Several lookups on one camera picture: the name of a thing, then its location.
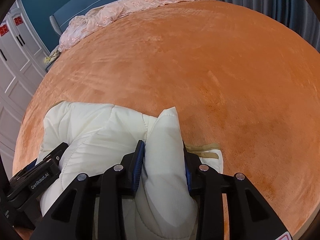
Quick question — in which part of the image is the cream quilted jacket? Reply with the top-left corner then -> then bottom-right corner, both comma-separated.
35,101 -> 224,240

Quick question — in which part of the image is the orange plush bedspread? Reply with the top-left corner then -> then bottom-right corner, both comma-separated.
13,0 -> 319,239

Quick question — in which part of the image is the yellow white cloth on nightstand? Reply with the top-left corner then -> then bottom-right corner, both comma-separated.
44,49 -> 61,66

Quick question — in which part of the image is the white wardrobe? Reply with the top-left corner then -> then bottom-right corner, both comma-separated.
0,0 -> 49,178

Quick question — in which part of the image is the pink lace blanket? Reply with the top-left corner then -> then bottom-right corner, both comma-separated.
57,0 -> 206,52

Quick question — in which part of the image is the grey pleated curtain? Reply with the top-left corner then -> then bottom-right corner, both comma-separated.
220,0 -> 319,50

